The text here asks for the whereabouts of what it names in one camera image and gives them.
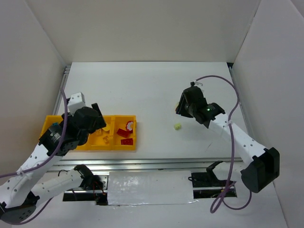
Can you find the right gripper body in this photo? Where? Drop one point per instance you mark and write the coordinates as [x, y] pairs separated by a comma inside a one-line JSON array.
[[186, 104]]

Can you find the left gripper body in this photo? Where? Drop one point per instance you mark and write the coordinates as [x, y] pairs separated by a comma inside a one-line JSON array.
[[99, 119]]

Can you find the yellow lego brick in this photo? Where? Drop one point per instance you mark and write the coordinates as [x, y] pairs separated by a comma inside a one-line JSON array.
[[98, 132]]

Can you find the pale green small lego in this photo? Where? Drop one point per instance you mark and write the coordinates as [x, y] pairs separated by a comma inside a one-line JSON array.
[[177, 126]]

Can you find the red rectangular lego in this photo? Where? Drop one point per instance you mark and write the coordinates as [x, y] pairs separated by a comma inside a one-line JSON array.
[[123, 133]]

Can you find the red arched lego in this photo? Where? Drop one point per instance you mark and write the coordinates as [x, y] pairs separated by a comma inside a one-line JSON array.
[[129, 126]]

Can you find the yellow rounded lego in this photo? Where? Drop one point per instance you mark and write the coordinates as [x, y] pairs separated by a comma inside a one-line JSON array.
[[107, 127]]

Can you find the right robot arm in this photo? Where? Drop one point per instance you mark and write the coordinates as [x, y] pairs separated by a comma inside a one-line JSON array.
[[263, 164]]

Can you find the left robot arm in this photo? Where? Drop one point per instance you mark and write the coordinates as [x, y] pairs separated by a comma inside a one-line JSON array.
[[22, 194]]

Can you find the small orange lego in bin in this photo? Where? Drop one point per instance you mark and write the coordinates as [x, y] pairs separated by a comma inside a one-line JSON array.
[[106, 139]]

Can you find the yellow three-compartment bin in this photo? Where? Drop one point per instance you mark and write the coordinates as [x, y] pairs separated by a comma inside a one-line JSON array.
[[96, 143]]

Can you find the white taped sheet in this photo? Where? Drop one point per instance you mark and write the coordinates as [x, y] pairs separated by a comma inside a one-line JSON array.
[[149, 188]]

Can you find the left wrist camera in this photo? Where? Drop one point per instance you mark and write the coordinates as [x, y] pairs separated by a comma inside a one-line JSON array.
[[76, 101]]

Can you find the aluminium rail frame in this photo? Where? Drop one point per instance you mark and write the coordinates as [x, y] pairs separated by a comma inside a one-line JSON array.
[[150, 91]]

